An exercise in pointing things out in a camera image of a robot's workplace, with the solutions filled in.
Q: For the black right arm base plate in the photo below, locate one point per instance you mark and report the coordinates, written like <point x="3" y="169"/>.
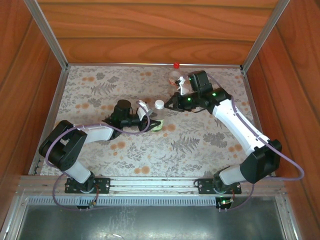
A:
<point x="205" y="186"/>

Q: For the aluminium frame cross bar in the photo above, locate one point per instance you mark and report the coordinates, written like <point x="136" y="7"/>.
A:
<point x="125" y="65"/>

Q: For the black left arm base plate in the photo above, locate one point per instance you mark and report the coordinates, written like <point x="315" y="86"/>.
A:
<point x="102" y="185"/>

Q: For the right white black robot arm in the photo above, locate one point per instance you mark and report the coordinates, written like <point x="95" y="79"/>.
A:
<point x="237" y="122"/>

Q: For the aluminium frame side rail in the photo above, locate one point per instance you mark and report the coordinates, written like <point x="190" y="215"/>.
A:
<point x="53" y="107"/>
<point x="252" y="105"/>

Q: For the clear bottle green label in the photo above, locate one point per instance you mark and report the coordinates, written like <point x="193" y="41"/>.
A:
<point x="158" y="113"/>

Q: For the clear bottle red label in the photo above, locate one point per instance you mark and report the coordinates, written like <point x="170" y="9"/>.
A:
<point x="173" y="76"/>

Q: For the floral patterned table cloth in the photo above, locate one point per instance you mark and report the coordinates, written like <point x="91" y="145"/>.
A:
<point x="155" y="155"/>

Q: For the grey sheet metal panel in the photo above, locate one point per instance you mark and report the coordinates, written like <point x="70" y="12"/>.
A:
<point x="155" y="222"/>

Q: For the aluminium frame post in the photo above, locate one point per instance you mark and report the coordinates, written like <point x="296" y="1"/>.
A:
<point x="47" y="35"/>
<point x="265" y="35"/>

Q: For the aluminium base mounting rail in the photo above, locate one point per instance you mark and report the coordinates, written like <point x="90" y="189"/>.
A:
<point x="155" y="183"/>

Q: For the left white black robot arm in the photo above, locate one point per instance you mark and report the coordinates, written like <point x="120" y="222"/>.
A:
<point x="97" y="133"/>

